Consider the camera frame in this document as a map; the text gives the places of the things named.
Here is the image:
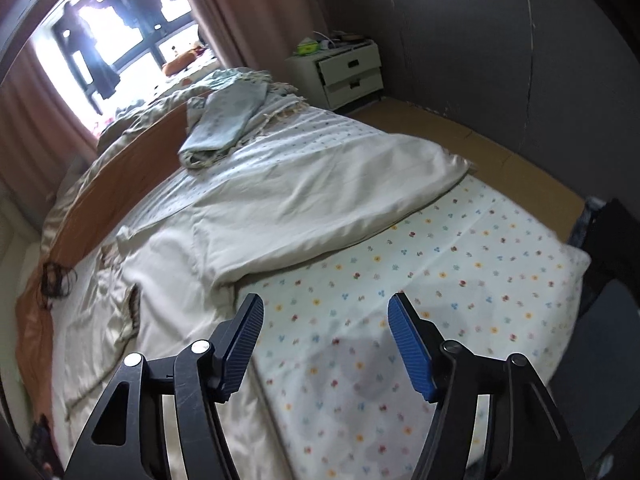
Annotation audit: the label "large beige jacket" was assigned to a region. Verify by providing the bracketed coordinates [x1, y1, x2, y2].
[50, 130, 476, 411]

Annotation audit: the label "orange headboard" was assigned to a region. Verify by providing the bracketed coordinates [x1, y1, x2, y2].
[14, 105, 193, 426]

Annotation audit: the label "pink curtain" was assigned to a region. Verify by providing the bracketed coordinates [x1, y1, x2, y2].
[165, 0, 341, 71]
[0, 45, 98, 196]

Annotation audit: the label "folded light blue blanket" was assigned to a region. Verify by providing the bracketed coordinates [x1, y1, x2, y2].
[179, 69, 273, 168]

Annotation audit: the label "window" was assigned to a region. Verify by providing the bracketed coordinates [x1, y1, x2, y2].
[30, 0, 201, 116]

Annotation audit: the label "dark hanging clothes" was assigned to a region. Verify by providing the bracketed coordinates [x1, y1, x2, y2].
[75, 5, 123, 101]

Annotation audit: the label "white nightstand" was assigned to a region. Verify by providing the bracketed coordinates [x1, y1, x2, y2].
[285, 40, 385, 111]

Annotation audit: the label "white fringed blanket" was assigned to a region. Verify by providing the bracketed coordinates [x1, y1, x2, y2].
[185, 67, 396, 181]

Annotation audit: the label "crumpled beige quilt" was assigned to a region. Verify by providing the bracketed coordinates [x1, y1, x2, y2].
[42, 80, 221, 241]

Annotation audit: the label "bed with floral sheet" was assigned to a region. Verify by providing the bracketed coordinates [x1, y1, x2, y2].
[15, 67, 593, 480]

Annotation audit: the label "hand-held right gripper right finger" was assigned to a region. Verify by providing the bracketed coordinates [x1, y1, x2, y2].
[387, 291, 586, 480]

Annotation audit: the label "black tangled cord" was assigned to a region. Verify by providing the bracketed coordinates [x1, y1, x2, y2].
[41, 262, 78, 301]

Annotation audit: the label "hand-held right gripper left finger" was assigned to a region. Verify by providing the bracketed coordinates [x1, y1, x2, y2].
[64, 292, 265, 480]

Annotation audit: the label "orange plush toy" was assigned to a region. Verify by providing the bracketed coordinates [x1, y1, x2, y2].
[162, 47, 208, 77]

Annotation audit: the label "dark patterned cloth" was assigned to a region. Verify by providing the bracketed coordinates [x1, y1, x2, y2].
[27, 412, 66, 476]

